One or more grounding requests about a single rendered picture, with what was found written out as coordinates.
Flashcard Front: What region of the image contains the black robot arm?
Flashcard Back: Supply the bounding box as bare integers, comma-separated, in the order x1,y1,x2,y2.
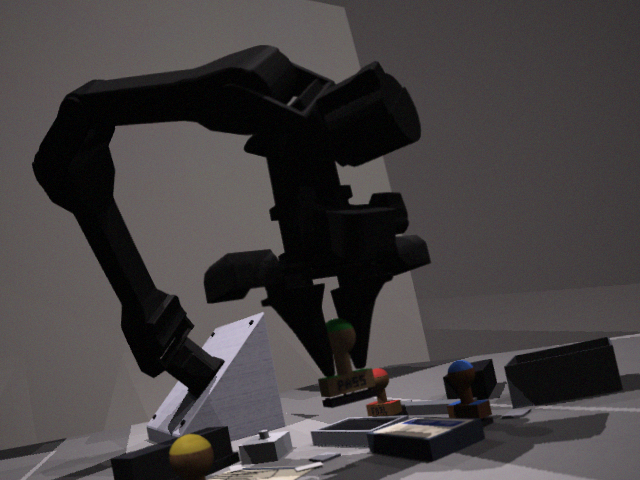
32,45,421,398

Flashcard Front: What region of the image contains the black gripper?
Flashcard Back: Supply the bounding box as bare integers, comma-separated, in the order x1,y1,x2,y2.
204,173,431,376

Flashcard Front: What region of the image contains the brown wooden hand stamp with red top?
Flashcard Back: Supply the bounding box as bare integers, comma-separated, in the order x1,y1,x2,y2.
366,368,403,417

